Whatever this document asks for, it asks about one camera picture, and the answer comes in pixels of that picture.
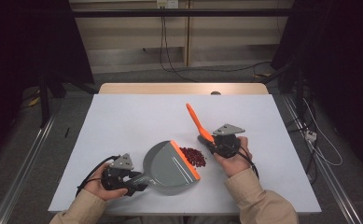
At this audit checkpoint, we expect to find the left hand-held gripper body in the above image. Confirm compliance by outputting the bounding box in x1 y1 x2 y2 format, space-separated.
100 152 135 191

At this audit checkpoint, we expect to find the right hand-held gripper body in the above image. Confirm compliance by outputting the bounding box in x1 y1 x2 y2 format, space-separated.
212 123 246 159

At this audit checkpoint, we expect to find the group of red beans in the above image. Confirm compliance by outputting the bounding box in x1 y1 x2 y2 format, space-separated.
179 147 207 168

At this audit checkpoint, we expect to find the orange brush with grey bristles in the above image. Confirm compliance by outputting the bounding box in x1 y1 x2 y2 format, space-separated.
185 103 216 148

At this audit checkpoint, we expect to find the grey dustpan with orange edge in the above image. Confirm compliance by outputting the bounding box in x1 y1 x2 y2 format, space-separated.
129 139 202 196

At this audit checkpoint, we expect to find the person's right hand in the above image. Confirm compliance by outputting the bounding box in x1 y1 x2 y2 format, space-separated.
214 136 254 179

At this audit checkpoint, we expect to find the person's left hand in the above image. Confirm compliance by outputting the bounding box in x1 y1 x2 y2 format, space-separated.
83 163 129 202

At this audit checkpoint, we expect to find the white table cover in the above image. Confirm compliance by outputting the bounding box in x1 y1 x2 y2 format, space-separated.
48 93 323 216

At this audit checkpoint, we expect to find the wooden table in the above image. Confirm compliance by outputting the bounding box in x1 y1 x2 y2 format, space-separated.
98 82 270 96

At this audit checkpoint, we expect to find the white power strip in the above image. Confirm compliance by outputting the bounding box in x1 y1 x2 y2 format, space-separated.
304 130 317 143

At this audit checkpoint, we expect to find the black stand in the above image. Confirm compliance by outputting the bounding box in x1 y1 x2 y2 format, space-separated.
38 69 99 129
261 59 314 125

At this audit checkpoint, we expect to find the black horizontal bar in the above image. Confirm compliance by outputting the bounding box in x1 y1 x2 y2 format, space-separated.
71 8 295 18

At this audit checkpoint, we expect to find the black curtain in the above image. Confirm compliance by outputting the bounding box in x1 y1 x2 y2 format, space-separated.
271 0 363 169
0 0 94 162

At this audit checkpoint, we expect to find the right hand-held gripper cable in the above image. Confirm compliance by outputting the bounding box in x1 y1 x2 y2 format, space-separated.
238 146 260 180

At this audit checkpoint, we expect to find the hand-held gripper cable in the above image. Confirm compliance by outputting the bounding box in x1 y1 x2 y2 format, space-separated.
238 146 260 180
76 154 121 198

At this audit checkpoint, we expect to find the left hand-held gripper cable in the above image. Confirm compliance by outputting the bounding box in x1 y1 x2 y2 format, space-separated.
76 154 121 198

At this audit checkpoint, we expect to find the white cable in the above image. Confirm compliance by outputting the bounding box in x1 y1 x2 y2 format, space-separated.
303 98 343 167

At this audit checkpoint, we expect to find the metal floor rail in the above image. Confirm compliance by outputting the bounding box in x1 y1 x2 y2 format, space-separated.
0 116 57 224
281 94 363 224

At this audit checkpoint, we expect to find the black wall cable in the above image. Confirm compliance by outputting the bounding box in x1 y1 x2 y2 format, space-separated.
159 15 199 83

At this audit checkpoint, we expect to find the white wall socket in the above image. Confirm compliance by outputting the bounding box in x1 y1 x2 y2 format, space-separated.
156 0 179 9

